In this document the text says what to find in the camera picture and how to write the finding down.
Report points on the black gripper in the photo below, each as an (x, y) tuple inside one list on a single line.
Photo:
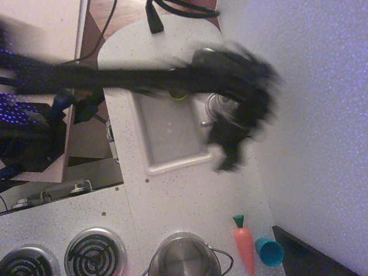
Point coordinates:
[(248, 83)]

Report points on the silver curved faucet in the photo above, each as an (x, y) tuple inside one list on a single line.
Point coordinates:
[(215, 103)]

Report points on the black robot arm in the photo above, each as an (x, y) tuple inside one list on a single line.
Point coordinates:
[(39, 77)]

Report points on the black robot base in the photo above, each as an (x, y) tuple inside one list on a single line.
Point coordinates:
[(33, 135)]

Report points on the white toy sink basin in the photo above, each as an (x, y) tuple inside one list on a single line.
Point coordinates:
[(169, 132)]

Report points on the green cup in sink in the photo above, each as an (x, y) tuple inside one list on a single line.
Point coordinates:
[(178, 95)]

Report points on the orange toy carrot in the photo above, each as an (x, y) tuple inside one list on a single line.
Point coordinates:
[(244, 244)]

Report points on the teal plastic cup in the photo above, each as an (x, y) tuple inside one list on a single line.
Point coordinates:
[(270, 252)]

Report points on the stainless steel pot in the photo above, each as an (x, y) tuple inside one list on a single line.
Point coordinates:
[(185, 253)]

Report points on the right stove burner coil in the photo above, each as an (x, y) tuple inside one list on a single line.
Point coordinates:
[(95, 251)]

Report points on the stove burner coil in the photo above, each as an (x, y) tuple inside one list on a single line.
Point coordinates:
[(95, 251), (30, 259)]

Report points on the left stove burner coil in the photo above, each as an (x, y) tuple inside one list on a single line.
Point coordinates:
[(30, 259)]

